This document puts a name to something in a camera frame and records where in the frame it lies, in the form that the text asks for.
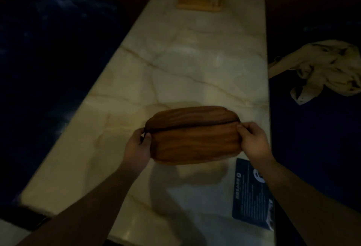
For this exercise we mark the person's left hand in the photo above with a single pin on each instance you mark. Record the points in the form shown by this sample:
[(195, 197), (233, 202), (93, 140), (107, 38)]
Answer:
[(136, 152)]

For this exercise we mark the person's right hand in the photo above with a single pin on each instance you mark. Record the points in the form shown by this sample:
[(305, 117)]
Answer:
[(255, 144)]

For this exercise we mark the person's left thumb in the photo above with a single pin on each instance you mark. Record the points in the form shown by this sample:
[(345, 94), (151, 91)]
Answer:
[(147, 141)]

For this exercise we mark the person's right thumb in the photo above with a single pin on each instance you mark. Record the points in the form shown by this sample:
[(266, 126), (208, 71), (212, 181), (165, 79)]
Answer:
[(242, 133)]

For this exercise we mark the brown zippered pouch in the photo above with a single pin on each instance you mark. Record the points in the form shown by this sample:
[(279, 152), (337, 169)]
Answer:
[(194, 136)]

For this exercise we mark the person's left forearm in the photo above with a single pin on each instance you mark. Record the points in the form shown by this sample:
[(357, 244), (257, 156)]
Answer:
[(81, 209)]

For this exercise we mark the person's right forearm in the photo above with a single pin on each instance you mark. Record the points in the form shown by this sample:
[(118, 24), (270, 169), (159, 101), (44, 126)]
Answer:
[(310, 206)]

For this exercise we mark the dark blue printed card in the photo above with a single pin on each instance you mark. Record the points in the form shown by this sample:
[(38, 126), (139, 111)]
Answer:
[(251, 195)]

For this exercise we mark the dark blue bench seat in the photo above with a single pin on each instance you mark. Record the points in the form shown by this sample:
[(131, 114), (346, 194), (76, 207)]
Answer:
[(48, 85), (321, 147)]

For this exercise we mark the beige crumpled garment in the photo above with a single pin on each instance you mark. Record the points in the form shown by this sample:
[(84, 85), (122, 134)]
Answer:
[(324, 68)]

